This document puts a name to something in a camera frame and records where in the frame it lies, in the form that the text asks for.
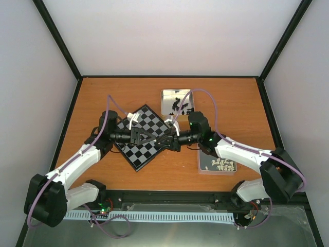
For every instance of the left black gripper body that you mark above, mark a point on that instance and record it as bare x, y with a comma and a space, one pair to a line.
124, 139

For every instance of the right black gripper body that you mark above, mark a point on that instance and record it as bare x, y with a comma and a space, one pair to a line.
195, 138

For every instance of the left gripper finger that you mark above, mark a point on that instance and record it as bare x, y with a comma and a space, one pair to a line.
147, 143
139, 134

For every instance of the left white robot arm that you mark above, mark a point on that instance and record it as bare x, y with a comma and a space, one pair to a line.
50, 196

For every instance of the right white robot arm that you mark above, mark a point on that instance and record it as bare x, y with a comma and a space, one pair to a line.
280, 177

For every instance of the black chess pieces pile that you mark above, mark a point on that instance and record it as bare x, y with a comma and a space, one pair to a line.
180, 106

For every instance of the white chess pieces pile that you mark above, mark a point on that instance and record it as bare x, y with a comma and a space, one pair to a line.
224, 165

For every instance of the green lit circuit board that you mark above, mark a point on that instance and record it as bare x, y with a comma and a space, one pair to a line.
106, 207

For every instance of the black and silver chessboard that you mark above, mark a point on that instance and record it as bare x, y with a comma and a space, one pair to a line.
138, 157

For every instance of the pink square tin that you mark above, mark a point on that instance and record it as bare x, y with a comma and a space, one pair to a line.
203, 159

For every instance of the gold square tin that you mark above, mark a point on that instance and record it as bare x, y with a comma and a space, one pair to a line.
171, 99

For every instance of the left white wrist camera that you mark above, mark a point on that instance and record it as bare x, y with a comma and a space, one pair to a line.
133, 118

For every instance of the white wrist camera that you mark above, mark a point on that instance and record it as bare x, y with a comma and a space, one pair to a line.
133, 118
173, 125

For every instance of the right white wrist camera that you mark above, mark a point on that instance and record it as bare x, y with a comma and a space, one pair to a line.
173, 125

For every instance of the light blue cable duct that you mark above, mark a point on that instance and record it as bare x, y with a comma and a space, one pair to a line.
167, 217

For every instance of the black aluminium frame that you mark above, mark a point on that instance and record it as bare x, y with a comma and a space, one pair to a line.
260, 80

